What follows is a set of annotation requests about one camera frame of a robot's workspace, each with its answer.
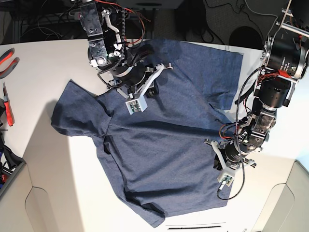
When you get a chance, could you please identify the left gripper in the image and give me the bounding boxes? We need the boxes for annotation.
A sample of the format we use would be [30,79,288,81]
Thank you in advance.
[213,139,257,171]

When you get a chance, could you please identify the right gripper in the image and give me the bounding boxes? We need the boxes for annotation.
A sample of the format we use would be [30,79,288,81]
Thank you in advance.
[98,63,159,99]

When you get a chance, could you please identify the blue t-shirt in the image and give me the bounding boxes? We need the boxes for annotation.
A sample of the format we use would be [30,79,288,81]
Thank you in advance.
[51,39,243,227]

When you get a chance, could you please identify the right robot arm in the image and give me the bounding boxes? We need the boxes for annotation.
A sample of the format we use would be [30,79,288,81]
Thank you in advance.
[78,0,209,130]

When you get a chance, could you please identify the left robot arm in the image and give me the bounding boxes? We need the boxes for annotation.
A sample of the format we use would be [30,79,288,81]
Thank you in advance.
[213,0,309,172]

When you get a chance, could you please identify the red grey pliers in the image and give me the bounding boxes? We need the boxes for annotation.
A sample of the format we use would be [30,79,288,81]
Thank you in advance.
[0,47,20,77]

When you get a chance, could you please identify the grey storage bin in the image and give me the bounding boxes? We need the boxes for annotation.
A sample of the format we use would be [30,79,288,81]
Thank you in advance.
[0,138,26,199]

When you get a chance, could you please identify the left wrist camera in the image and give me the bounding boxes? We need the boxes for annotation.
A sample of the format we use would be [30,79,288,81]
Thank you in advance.
[217,169,235,192]

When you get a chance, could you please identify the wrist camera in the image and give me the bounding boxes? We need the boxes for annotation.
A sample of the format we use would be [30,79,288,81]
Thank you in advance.
[217,169,235,192]
[126,95,148,115]

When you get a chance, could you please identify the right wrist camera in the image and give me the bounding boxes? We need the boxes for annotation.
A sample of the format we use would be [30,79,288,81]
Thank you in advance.
[126,95,148,115]

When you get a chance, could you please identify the black braided left cable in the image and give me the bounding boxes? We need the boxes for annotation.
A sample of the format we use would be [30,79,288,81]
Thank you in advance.
[98,7,128,84]

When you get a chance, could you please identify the red handled cutters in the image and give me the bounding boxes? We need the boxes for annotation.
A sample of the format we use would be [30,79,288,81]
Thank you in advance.
[2,83,14,127]

